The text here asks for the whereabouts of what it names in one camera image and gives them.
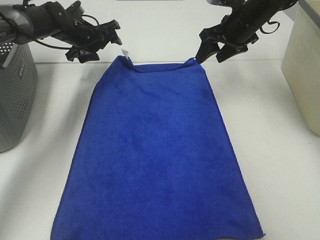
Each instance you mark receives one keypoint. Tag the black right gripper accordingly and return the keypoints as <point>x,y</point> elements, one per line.
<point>246,18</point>

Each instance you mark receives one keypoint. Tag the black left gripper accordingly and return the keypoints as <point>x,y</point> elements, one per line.
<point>68,26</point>

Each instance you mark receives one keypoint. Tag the blue towel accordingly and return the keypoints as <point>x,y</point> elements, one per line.
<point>154,161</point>

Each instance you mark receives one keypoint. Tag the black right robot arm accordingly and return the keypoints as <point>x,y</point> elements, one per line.
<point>282,5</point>

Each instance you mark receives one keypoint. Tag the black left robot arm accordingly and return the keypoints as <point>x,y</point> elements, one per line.
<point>24,23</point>

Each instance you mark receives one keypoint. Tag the grey perforated plastic basket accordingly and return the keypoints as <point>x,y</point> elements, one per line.
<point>18,83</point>

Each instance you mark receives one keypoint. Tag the beige plastic basket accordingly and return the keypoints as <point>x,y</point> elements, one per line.
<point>301,63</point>

